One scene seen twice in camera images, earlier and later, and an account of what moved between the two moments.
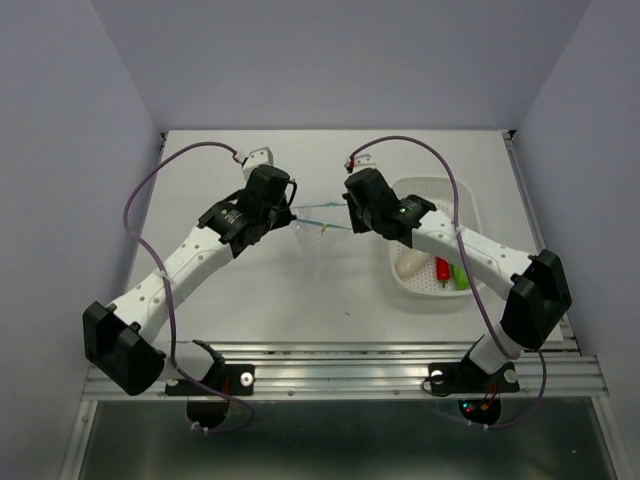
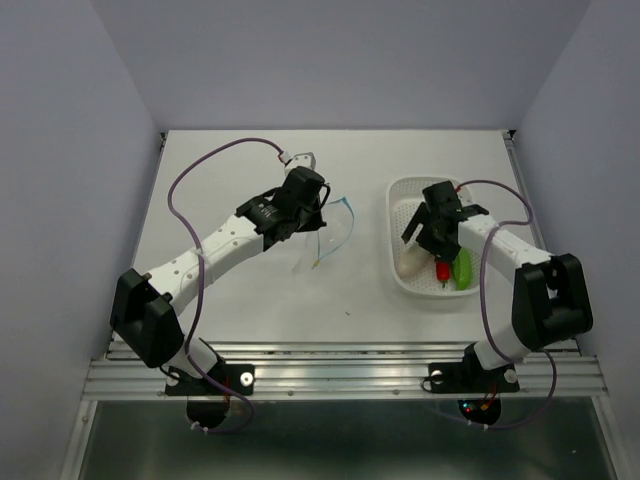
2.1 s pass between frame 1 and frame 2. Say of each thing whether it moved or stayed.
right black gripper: moved
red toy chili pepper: stayed
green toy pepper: stayed
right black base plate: stayed
